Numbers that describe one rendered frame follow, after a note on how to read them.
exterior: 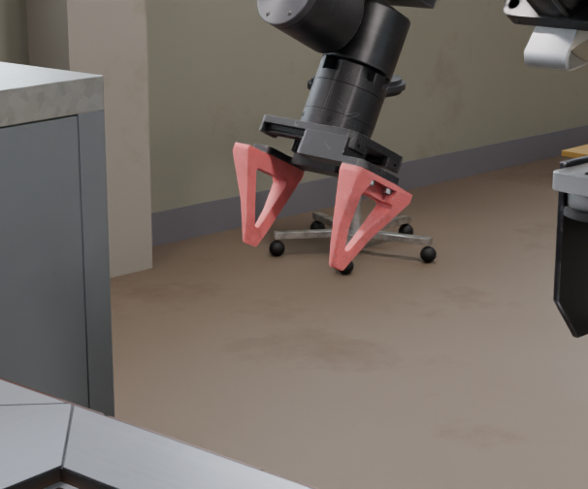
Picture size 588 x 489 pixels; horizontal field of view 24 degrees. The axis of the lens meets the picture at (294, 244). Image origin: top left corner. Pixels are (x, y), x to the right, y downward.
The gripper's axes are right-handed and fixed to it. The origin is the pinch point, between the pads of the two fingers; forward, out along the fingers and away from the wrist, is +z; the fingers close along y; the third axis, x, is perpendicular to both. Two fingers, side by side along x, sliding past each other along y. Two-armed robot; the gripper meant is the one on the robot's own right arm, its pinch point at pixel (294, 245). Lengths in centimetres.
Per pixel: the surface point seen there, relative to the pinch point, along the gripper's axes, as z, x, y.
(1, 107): -7, 6, -55
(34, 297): 11, 19, -55
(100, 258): 5, 27, -56
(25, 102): -9, 9, -55
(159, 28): -82, 214, -307
